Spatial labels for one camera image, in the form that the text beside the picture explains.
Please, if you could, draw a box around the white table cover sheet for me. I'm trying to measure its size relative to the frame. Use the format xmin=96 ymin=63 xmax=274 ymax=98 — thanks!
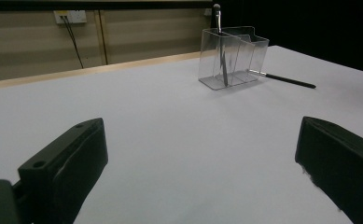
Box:
xmin=0 ymin=45 xmax=363 ymax=224

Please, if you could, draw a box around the clear acrylic organizer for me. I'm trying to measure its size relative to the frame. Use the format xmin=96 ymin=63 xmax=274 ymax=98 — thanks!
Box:
xmin=197 ymin=25 xmax=270 ymax=91

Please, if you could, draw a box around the background wooden desk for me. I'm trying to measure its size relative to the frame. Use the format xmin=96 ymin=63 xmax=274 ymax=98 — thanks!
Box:
xmin=0 ymin=0 xmax=215 ymax=12

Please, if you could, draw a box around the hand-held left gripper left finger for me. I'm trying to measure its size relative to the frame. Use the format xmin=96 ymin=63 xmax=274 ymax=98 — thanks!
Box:
xmin=17 ymin=117 xmax=109 ymax=224

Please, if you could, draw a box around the black makeup brush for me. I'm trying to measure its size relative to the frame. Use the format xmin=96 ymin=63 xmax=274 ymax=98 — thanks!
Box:
xmin=212 ymin=3 xmax=230 ymax=88
xmin=247 ymin=68 xmax=317 ymax=90

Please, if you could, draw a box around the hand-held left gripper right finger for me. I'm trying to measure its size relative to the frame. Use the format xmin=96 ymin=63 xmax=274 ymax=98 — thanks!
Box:
xmin=294 ymin=116 xmax=363 ymax=224

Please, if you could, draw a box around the white wall socket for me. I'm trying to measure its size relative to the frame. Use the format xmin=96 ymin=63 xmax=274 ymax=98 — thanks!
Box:
xmin=53 ymin=9 xmax=88 ymax=25

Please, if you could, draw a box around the black power cable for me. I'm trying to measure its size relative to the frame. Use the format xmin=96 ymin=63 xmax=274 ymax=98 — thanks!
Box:
xmin=62 ymin=16 xmax=85 ymax=69

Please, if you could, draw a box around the black curtain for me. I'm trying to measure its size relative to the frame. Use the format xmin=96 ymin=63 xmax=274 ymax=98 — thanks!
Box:
xmin=211 ymin=0 xmax=363 ymax=76

